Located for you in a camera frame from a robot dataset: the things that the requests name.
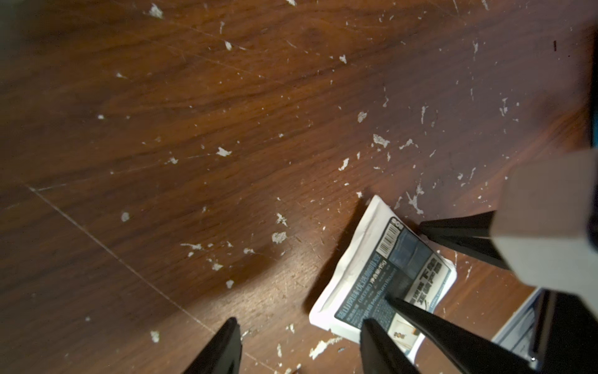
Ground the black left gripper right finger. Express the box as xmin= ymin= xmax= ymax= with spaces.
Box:
xmin=360 ymin=319 xmax=419 ymax=374

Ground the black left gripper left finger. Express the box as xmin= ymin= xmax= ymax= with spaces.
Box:
xmin=183 ymin=317 xmax=242 ymax=374

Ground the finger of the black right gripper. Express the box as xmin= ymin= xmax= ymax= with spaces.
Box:
xmin=386 ymin=295 xmax=534 ymax=373
xmin=419 ymin=211 xmax=509 ymax=270

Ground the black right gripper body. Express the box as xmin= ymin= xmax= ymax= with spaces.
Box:
xmin=530 ymin=290 xmax=597 ymax=373

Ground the blue coffee bag two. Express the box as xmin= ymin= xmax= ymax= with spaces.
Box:
xmin=309 ymin=196 xmax=457 ymax=362

